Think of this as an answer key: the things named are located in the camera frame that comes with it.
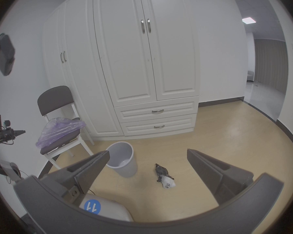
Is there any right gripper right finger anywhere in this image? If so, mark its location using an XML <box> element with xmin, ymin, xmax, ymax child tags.
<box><xmin>187</xmin><ymin>148</ymin><xmax>255</xmax><ymax>206</ymax></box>

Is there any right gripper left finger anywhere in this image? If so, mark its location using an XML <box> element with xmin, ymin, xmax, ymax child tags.
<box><xmin>40</xmin><ymin>150</ymin><xmax>111</xmax><ymax>205</ymax></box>

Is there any purple plastic bag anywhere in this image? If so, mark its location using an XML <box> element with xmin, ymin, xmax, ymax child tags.
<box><xmin>35</xmin><ymin>117</ymin><xmax>86</xmax><ymax>149</ymax></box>

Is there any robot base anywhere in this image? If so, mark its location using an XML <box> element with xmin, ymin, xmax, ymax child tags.
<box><xmin>84</xmin><ymin>193</ymin><xmax>133</xmax><ymax>222</ymax></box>

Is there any white trash bin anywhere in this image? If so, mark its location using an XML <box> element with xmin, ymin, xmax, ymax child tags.
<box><xmin>105</xmin><ymin>142</ymin><xmax>138</xmax><ymax>178</ymax></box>

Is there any crumpled white printed paper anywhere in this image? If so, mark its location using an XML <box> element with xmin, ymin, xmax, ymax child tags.
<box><xmin>161</xmin><ymin>176</ymin><xmax>176</xmax><ymax>188</ymax></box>

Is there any grey and white chair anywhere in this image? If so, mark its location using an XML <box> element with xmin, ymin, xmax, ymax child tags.
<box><xmin>37</xmin><ymin>85</ymin><xmax>95</xmax><ymax>169</ymax></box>

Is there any crumpled black plastic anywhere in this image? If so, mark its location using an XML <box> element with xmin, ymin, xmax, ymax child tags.
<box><xmin>155</xmin><ymin>163</ymin><xmax>169</xmax><ymax>183</ymax></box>

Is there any white wardrobe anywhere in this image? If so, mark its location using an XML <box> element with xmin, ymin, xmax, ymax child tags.
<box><xmin>42</xmin><ymin>0</ymin><xmax>201</xmax><ymax>141</ymax></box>

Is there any grey curtain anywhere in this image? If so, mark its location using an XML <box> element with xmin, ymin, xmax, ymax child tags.
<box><xmin>255</xmin><ymin>39</ymin><xmax>289</xmax><ymax>93</ymax></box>

